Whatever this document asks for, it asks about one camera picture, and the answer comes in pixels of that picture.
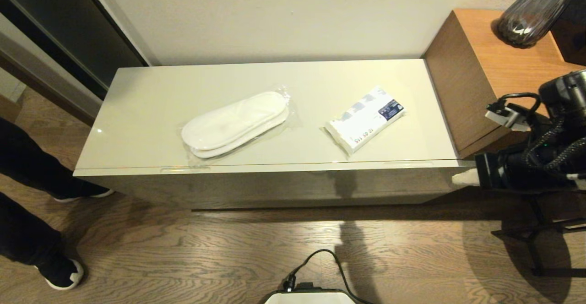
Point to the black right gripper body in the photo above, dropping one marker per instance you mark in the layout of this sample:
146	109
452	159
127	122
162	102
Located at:
492	171

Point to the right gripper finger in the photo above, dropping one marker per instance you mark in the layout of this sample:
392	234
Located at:
467	181
467	174

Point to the blue patterned tissue pack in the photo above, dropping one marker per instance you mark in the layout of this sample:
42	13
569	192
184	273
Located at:
361	123

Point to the packaged white slippers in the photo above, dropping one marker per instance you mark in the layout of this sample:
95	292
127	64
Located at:
233	121

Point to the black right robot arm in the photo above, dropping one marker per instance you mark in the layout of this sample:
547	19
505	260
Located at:
567	93

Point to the brown wooden side table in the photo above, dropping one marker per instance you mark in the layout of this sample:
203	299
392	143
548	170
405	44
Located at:
480	66

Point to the dark ribbed glass vase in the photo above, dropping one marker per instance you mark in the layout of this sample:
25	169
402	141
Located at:
526	20

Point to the black box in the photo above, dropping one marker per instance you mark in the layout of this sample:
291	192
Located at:
574	38

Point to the white glossy cabinet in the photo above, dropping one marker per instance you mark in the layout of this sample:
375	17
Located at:
274	84

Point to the black white-soled shoe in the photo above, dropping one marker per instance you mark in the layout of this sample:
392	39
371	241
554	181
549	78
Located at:
82	194
59	274

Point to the black trouser leg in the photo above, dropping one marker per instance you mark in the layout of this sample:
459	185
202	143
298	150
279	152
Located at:
27	157
23	230

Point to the dark door panel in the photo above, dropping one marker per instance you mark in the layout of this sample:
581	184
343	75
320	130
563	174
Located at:
55	15

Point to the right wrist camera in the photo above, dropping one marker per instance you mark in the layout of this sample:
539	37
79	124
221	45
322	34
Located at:
506	116

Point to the grey wood-trimmed door frame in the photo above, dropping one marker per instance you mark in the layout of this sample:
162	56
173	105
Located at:
27	54

